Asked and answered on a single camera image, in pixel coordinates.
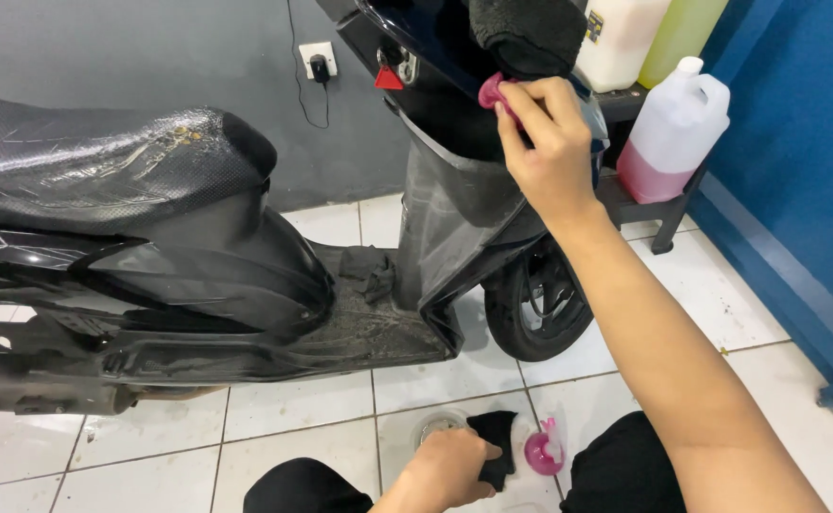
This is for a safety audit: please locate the pink applicator pad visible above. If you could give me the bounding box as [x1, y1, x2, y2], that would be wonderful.
[478, 71, 526, 131]

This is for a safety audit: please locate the round clear plastic container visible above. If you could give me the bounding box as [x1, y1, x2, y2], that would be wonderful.
[412, 409, 469, 451]

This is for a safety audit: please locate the thin black cable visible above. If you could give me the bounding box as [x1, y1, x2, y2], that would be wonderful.
[285, 0, 331, 131]

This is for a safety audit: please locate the black scooter seat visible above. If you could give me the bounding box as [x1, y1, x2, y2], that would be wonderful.
[0, 95, 279, 238]

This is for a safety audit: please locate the yellow-green liquid jug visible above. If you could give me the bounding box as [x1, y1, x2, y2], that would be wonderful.
[636, 0, 730, 91]

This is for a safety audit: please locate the white jug with cream liquid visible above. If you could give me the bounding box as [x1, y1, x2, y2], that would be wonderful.
[575, 0, 673, 94]

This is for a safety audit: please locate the white wall socket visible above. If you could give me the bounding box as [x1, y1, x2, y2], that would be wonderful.
[297, 40, 339, 81]

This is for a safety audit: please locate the crumpled dark grey cloth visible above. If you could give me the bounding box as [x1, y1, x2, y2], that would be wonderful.
[337, 245, 398, 306]

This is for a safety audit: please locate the black fluffy wash mitt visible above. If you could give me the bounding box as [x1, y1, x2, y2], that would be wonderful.
[468, 0, 589, 81]

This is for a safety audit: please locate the black scooter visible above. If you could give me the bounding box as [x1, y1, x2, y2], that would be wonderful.
[0, 0, 611, 418]

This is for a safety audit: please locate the person's right hand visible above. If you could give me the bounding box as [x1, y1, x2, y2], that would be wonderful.
[494, 76, 604, 224]

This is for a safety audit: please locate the white jerrycan with pink liquid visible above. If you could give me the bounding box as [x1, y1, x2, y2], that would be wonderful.
[615, 56, 732, 206]

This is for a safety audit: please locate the person's left leg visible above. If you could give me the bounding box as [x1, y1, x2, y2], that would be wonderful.
[243, 457, 375, 513]

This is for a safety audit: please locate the black microfibre cloth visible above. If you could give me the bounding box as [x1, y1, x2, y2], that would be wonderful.
[465, 410, 520, 493]

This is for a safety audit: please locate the black scooter front wheel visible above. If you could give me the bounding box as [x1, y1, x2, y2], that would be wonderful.
[482, 237, 596, 363]

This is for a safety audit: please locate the person's leg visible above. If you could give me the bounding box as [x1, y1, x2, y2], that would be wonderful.
[243, 457, 375, 513]
[560, 410, 689, 513]

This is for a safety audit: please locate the person's left hand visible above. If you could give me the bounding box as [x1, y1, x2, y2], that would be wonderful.
[398, 427, 504, 512]

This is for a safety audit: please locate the black metal rack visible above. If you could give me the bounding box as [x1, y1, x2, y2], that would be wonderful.
[593, 81, 709, 257]

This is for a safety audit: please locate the person's right leg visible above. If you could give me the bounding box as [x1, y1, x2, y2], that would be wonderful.
[560, 410, 689, 513]

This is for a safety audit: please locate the pink spray bottle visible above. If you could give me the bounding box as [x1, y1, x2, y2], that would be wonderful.
[522, 418, 566, 477]

